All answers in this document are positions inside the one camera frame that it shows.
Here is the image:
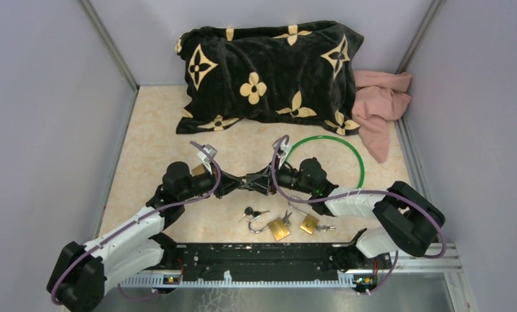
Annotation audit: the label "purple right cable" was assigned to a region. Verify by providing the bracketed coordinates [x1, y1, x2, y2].
[270, 135, 449, 259]

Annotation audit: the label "pink cloth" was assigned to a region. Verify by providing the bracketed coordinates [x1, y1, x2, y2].
[351, 70, 412, 163]

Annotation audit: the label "black u-lock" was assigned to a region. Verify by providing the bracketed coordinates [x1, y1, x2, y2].
[238, 175, 251, 190]

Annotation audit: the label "black headed keys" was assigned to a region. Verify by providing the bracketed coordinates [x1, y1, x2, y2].
[238, 207, 270, 222]

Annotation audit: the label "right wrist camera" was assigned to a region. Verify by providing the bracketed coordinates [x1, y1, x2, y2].
[276, 138, 292, 169]

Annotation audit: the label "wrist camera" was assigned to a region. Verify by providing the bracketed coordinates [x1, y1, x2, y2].
[197, 144, 218, 166]
[276, 138, 292, 169]

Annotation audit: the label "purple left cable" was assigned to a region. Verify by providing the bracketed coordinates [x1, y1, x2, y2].
[50, 140, 222, 307]

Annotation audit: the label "keys of right padlock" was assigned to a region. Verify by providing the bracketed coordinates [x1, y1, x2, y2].
[316, 225, 336, 232]

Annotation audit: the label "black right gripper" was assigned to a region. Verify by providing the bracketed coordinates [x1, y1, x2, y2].
[244, 155, 313, 196]

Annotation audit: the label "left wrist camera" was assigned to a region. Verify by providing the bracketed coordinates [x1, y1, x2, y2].
[197, 144, 218, 166]

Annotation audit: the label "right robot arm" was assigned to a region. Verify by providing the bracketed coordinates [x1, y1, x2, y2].
[243, 157, 446, 268]

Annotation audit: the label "green cable lock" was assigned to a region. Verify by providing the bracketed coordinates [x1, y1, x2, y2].
[284, 135, 366, 189]

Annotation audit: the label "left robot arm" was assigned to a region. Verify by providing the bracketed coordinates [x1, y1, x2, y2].
[46, 162, 244, 311]

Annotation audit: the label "keys of padlock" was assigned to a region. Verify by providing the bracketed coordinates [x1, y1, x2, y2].
[282, 211, 292, 228]
[316, 225, 336, 232]

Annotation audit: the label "keys of left padlock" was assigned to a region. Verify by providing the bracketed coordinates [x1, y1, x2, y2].
[282, 211, 292, 228]

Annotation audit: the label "black floral plush blanket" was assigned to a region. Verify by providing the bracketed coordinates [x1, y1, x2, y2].
[175, 20, 364, 136]

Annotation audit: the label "purple cable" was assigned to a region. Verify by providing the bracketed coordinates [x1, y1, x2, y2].
[270, 135, 449, 259]
[50, 140, 222, 307]

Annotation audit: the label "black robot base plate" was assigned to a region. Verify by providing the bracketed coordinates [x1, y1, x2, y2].
[151, 236, 394, 292]

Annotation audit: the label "brass padlock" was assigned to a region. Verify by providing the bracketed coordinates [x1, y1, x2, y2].
[191, 164, 207, 176]
[288, 200, 319, 235]
[247, 216, 290, 242]

